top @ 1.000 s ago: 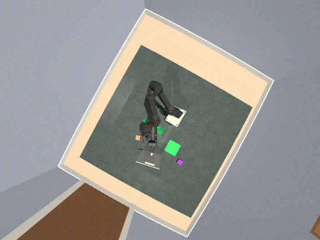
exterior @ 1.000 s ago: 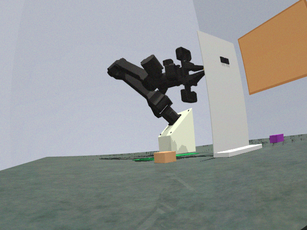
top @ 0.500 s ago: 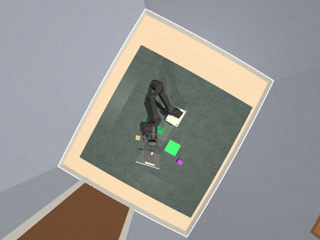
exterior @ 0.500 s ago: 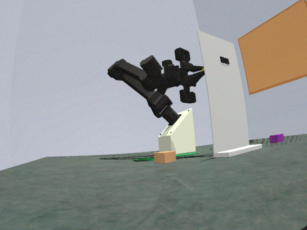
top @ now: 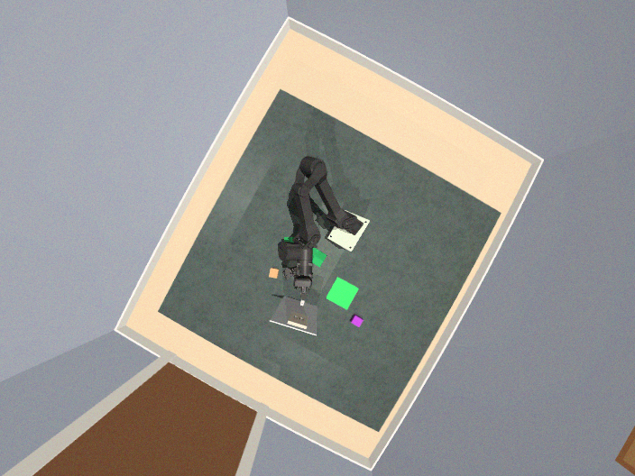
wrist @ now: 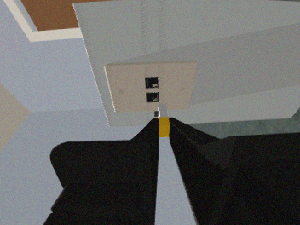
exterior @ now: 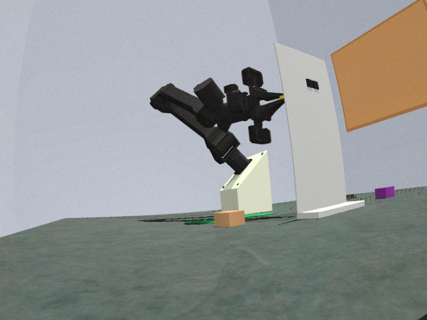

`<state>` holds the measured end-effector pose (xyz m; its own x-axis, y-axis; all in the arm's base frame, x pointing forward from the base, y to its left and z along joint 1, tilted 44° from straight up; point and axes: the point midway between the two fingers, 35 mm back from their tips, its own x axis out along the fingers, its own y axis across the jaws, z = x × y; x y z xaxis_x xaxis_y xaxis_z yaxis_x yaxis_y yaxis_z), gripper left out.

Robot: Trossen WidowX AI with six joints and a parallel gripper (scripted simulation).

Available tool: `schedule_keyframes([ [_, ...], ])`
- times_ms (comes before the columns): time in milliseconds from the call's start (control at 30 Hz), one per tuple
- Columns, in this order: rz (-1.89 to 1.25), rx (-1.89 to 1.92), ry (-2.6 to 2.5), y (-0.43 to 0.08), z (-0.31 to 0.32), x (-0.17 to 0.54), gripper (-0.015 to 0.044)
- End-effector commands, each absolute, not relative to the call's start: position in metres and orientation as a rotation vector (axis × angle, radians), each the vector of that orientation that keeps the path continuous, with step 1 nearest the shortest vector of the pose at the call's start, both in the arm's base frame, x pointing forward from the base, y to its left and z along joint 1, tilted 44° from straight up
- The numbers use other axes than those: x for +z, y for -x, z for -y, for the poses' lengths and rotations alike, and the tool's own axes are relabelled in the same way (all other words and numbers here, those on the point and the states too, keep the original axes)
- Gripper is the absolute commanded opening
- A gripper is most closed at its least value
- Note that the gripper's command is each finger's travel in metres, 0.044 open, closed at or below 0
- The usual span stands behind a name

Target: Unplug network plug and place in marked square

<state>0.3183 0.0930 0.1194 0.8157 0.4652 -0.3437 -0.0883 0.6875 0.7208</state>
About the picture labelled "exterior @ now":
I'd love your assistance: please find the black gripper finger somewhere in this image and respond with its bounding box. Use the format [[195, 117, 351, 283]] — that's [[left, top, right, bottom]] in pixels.
[[252, 86, 283, 101], [255, 99, 284, 121]]

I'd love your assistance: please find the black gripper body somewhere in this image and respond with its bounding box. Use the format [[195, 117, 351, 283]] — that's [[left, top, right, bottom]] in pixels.
[[226, 67, 272, 144]]

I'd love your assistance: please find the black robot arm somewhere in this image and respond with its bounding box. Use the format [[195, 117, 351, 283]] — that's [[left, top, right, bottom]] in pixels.
[[150, 78, 252, 175]]

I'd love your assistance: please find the grey panel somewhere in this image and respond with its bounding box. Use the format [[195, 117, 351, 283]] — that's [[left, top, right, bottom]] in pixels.
[[273, 42, 365, 219]]

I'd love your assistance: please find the purple rectangular block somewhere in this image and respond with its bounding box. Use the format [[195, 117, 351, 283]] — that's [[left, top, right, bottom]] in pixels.
[[375, 186, 395, 199]]

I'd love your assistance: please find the tan rectangular block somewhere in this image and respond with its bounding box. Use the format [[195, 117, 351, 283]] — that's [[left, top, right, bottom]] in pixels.
[[214, 210, 245, 227]]

